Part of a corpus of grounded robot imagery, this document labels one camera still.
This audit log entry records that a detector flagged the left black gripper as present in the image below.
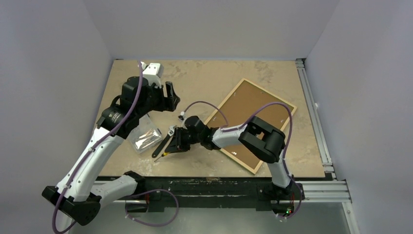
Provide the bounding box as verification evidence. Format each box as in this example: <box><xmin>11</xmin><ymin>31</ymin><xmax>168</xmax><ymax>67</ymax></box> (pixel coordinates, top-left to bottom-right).
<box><xmin>136</xmin><ymin>80</ymin><xmax>179</xmax><ymax>117</ymax></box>

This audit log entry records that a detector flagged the yellow handled screwdriver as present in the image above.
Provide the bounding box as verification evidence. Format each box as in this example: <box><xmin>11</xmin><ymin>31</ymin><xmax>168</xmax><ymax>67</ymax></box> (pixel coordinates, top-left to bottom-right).
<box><xmin>154</xmin><ymin>153</ymin><xmax>169</xmax><ymax>162</ymax></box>

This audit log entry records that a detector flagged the green picture frame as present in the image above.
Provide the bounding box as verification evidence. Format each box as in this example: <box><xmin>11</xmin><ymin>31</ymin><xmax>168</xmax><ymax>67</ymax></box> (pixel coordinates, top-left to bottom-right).
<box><xmin>201</xmin><ymin>78</ymin><xmax>298</xmax><ymax>177</ymax></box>

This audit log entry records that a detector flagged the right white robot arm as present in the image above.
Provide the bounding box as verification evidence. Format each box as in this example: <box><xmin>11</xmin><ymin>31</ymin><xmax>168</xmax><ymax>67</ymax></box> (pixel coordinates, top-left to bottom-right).
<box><xmin>163</xmin><ymin>116</ymin><xmax>302</xmax><ymax>198</ymax></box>

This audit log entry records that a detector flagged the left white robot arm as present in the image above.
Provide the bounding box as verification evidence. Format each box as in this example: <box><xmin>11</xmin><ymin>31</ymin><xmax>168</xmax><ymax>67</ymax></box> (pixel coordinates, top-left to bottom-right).
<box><xmin>42</xmin><ymin>76</ymin><xmax>180</xmax><ymax>229</ymax></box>

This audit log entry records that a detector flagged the black adjustable wrench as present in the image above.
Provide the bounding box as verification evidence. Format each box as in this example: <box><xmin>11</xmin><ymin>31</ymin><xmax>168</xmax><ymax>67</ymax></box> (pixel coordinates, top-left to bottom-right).
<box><xmin>151</xmin><ymin>125</ymin><xmax>177</xmax><ymax>158</ymax></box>

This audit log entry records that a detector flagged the clear plastic organizer box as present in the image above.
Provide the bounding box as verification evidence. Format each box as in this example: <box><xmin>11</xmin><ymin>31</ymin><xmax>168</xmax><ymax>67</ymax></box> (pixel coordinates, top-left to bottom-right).
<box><xmin>127</xmin><ymin>114</ymin><xmax>163</xmax><ymax>154</ymax></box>

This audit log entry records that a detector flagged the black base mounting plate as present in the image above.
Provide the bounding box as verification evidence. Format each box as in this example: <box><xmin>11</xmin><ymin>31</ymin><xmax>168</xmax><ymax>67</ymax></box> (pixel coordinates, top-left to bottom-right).
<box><xmin>96</xmin><ymin>176</ymin><xmax>305</xmax><ymax>214</ymax></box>

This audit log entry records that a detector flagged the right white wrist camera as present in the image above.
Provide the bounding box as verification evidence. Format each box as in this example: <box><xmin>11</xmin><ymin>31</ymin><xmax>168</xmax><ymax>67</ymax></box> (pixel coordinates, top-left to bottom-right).
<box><xmin>178</xmin><ymin>111</ymin><xmax>187</xmax><ymax>121</ymax></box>

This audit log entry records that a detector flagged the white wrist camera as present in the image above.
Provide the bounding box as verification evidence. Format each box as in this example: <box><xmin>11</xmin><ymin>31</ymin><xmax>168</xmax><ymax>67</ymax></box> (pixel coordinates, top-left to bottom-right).
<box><xmin>178</xmin><ymin>111</ymin><xmax>187</xmax><ymax>121</ymax></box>
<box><xmin>141</xmin><ymin>62</ymin><xmax>164</xmax><ymax>88</ymax></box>

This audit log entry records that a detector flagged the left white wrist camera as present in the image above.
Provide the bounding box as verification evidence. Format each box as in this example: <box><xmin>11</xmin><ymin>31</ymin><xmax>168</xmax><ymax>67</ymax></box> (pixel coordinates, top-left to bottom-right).
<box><xmin>141</xmin><ymin>62</ymin><xmax>164</xmax><ymax>88</ymax></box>

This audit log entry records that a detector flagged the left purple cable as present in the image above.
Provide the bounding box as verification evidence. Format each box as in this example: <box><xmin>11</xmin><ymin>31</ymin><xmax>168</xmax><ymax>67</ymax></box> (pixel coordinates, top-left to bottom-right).
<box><xmin>51</xmin><ymin>60</ymin><xmax>179</xmax><ymax>234</ymax></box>

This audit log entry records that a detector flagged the front aluminium rail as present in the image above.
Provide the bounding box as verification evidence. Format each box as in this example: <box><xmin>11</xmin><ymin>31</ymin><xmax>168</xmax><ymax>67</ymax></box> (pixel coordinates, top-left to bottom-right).
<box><xmin>67</xmin><ymin>180</ymin><xmax>352</xmax><ymax>204</ymax></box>

